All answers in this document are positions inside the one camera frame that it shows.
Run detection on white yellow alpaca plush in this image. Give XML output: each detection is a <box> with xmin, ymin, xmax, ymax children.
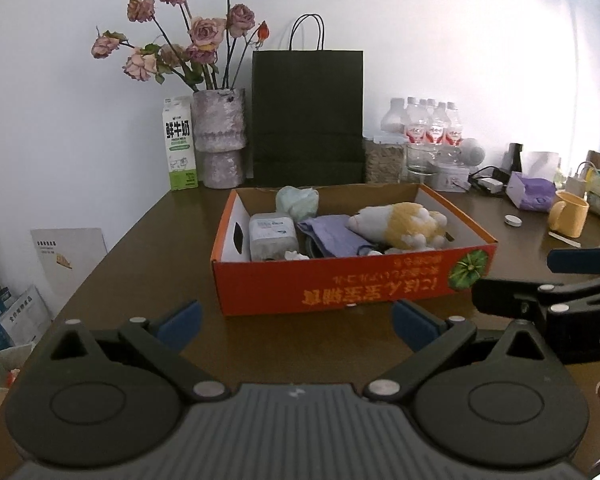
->
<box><xmin>346</xmin><ymin>202</ymin><xmax>451</xmax><ymax>253</ymax></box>

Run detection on blue white boxes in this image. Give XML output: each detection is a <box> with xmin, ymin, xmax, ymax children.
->
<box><xmin>0</xmin><ymin>285</ymin><xmax>51</xmax><ymax>361</ymax></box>

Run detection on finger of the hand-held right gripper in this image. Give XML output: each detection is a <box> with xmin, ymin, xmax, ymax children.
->
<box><xmin>546</xmin><ymin>245</ymin><xmax>600</xmax><ymax>277</ymax></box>
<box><xmin>471</xmin><ymin>275</ymin><xmax>600</xmax><ymax>321</ymax></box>

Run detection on white charger with cable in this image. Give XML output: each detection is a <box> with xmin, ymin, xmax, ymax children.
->
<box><xmin>565</xmin><ymin>161</ymin><xmax>600</xmax><ymax>198</ymax></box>

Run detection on clear bag with green contents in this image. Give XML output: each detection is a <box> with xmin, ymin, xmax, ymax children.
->
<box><xmin>275</xmin><ymin>186</ymin><xmax>321</xmax><ymax>223</ymax></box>

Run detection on clear jar of seeds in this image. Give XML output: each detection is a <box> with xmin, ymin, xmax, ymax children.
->
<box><xmin>363</xmin><ymin>132</ymin><xmax>406</xmax><ymax>184</ymax></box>

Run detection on blue purple cloth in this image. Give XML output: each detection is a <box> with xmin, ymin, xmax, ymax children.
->
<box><xmin>296</xmin><ymin>214</ymin><xmax>376</xmax><ymax>259</ymax></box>

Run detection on clear tub with white lid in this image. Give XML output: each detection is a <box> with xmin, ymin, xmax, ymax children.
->
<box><xmin>248</xmin><ymin>212</ymin><xmax>300</xmax><ymax>262</ymax></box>

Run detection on clear drinking glass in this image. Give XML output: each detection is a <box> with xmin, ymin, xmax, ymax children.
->
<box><xmin>405</xmin><ymin>142</ymin><xmax>438</xmax><ymax>183</ymax></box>

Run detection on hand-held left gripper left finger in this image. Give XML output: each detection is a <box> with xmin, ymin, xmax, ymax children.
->
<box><xmin>49</xmin><ymin>300</ymin><xmax>232</xmax><ymax>403</ymax></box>

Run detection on small white printed box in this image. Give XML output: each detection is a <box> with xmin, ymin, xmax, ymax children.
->
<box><xmin>432</xmin><ymin>162</ymin><xmax>472</xmax><ymax>193</ymax></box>

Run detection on cluster of clear water bottles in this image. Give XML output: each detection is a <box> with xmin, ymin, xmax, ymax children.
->
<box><xmin>380</xmin><ymin>96</ymin><xmax>465</xmax><ymax>163</ymax></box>

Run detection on orange cardboard box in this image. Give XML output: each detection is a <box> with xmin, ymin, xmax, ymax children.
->
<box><xmin>211</xmin><ymin>182</ymin><xmax>498</xmax><ymax>317</ymax></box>

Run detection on grey textured vase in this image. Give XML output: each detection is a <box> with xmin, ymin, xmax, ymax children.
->
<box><xmin>191</xmin><ymin>87</ymin><xmax>247</xmax><ymax>189</ymax></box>

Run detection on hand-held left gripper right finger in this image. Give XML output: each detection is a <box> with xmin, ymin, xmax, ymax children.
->
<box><xmin>364</xmin><ymin>299</ymin><xmax>553</xmax><ymax>404</ymax></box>

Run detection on dark green paper bag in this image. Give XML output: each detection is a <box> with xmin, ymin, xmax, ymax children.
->
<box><xmin>250</xmin><ymin>14</ymin><xmax>366</xmax><ymax>187</ymax></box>

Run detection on white flat stick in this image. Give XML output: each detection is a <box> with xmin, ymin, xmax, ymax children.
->
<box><xmin>548</xmin><ymin>231</ymin><xmax>582</xmax><ymax>249</ymax></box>

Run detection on white flat carton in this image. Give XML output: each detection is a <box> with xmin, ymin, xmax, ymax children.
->
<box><xmin>30</xmin><ymin>227</ymin><xmax>108</xmax><ymax>306</ymax></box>

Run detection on brown wooden desktop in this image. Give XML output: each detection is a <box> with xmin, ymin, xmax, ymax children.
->
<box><xmin>0</xmin><ymin>185</ymin><xmax>600</xmax><ymax>480</ymax></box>

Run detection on dried pink rose bouquet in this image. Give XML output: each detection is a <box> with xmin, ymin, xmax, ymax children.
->
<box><xmin>91</xmin><ymin>0</ymin><xmax>271</xmax><ymax>93</ymax></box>

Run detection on purple tissue pack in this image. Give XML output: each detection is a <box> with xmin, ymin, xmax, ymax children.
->
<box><xmin>506</xmin><ymin>171</ymin><xmax>557</xmax><ymax>212</ymax></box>

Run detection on white trash bag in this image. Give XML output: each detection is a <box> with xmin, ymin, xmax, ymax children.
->
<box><xmin>0</xmin><ymin>342</ymin><xmax>36</xmax><ymax>393</ymax></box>

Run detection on yellow mug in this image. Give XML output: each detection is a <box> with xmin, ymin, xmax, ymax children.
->
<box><xmin>548</xmin><ymin>190</ymin><xmax>591</xmax><ymax>239</ymax></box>

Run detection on green white milk carton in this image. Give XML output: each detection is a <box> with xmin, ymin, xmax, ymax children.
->
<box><xmin>161</xmin><ymin>96</ymin><xmax>199</xmax><ymax>192</ymax></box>

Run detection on white round device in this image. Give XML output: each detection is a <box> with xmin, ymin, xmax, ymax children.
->
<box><xmin>460</xmin><ymin>138</ymin><xmax>486</xmax><ymax>167</ymax></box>

